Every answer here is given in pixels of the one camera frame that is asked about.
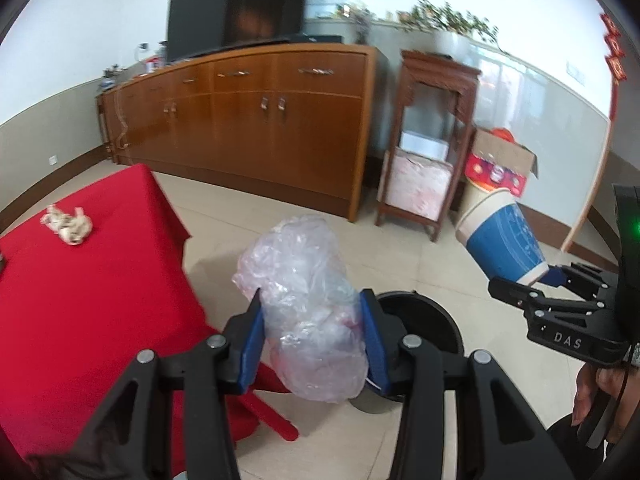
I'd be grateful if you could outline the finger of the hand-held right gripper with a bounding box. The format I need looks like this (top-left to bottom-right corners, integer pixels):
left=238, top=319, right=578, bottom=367
left=487, top=276, right=567, bottom=322
left=542, top=261, right=621, bottom=307

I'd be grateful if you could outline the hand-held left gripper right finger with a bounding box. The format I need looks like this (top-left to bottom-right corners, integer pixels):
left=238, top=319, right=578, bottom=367
left=359, top=288, right=576, bottom=480

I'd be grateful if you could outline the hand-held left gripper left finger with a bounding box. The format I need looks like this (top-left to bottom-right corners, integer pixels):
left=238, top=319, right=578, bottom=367
left=30, top=287, right=266, bottom=480

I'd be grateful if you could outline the blue paper cup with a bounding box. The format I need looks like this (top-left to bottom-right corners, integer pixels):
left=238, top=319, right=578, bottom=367
left=455, top=189, right=550, bottom=286

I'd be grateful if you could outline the black trash bin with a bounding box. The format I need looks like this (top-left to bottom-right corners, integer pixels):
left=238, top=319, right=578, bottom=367
left=350, top=291, right=463, bottom=413

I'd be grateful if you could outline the clear plastic bag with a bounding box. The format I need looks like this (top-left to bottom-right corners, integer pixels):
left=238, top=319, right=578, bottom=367
left=232, top=215, right=371, bottom=403

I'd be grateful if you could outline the person's right hand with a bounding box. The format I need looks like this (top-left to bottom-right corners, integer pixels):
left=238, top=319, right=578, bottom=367
left=571, top=359, right=640, bottom=445

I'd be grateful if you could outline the red plastic stool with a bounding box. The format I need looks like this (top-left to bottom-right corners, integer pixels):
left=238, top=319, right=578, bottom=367
left=245, top=362, right=301, bottom=443

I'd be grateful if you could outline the wooden stick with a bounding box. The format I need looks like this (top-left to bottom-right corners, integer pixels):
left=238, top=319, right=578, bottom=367
left=560, top=115, right=617, bottom=254

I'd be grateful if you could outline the dark clothing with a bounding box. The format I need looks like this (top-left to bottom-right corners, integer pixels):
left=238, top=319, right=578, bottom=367
left=545, top=407, right=640, bottom=480

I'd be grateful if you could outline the open cardboard box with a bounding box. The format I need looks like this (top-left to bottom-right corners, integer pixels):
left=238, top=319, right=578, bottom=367
left=465, top=127, right=540, bottom=199

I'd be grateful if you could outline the pink floral bag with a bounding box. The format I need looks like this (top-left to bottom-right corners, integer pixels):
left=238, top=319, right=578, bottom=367
left=390, top=152, right=454, bottom=221

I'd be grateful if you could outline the red tablecloth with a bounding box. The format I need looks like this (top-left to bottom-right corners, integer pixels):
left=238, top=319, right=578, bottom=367
left=0, top=163, right=261, bottom=471

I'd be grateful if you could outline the crumpled brown paper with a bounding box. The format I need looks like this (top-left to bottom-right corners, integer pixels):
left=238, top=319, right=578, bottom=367
left=40, top=204, right=94, bottom=247

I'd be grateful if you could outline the long wooden cabinet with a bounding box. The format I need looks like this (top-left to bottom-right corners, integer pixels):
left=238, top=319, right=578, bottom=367
left=95, top=44, right=388, bottom=223

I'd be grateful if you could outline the tall wooden stand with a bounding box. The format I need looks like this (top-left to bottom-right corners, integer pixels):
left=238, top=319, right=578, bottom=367
left=375, top=50, right=483, bottom=243

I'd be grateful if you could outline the trailing plant in white vase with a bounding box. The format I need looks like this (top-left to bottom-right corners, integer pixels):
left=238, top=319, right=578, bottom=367
left=397, top=0, right=506, bottom=59

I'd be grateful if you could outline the narrow wooden side table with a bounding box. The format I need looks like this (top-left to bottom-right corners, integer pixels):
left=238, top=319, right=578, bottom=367
left=95, top=91, right=109, bottom=162

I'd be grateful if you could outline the black set-top box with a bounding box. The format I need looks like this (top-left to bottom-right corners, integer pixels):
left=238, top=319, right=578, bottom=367
left=287, top=33, right=344, bottom=45

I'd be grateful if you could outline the black television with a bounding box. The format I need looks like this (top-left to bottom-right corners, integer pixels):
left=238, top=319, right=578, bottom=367
left=166, top=0, right=308, bottom=63

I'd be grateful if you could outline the red wall decoration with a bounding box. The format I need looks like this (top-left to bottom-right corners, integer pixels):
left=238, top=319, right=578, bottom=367
left=600, top=12, right=629, bottom=81

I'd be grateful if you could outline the hanging light cable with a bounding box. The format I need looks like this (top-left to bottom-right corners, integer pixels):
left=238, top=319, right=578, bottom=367
left=114, top=85, right=132, bottom=154

